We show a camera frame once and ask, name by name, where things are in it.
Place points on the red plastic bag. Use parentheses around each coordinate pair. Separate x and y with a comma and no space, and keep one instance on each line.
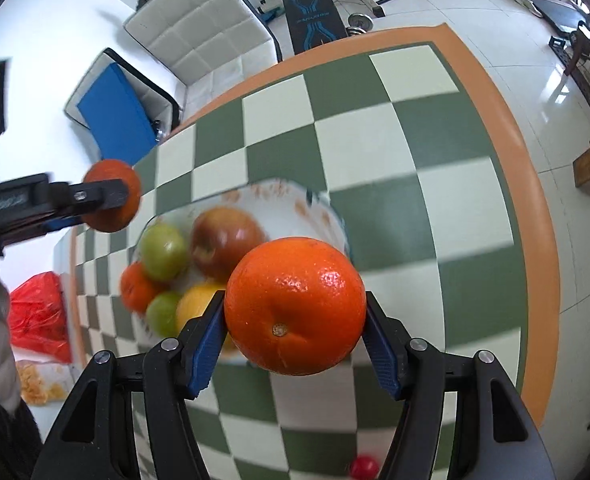
(40,310)

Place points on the person's dark fleece clothing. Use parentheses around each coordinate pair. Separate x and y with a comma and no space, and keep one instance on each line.
(10,450)

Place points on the black blue weight bench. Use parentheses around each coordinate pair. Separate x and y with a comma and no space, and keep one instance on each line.
(312,15)

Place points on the yellow pear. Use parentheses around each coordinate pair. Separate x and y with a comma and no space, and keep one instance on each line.
(195,302)

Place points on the orange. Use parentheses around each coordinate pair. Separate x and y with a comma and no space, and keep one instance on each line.
(295,305)
(137,287)

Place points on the red apple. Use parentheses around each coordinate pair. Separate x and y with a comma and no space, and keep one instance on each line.
(225,245)

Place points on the black plastic crate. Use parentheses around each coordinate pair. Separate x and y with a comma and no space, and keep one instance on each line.
(562,50)

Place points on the clear bag of yellow chips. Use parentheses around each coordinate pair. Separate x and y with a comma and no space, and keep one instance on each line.
(40,382)

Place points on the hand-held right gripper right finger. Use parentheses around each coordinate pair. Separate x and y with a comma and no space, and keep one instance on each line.
(382,355)

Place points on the green white checkered tablecloth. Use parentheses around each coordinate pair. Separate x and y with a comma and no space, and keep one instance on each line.
(375,160)

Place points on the small dumbbell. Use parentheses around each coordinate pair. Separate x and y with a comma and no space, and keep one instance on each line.
(359,22)

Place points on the small red fruit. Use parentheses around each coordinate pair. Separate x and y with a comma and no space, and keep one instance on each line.
(364,467)

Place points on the floral oval plate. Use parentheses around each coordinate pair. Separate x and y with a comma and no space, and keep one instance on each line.
(285,200)

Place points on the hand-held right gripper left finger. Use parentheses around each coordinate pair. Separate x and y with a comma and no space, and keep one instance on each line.
(207,355)

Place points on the white padded chair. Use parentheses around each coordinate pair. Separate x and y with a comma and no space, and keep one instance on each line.
(200,25)

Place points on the green apple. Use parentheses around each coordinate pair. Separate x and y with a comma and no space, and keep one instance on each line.
(164,251)
(164,312)

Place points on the dark red-orange round fruit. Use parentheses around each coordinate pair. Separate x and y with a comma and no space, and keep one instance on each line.
(117,220)

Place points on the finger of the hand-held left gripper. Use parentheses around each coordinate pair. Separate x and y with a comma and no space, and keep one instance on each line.
(95,195)
(62,223)

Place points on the grey treadmill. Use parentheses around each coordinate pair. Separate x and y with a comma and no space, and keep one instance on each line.
(555,7)

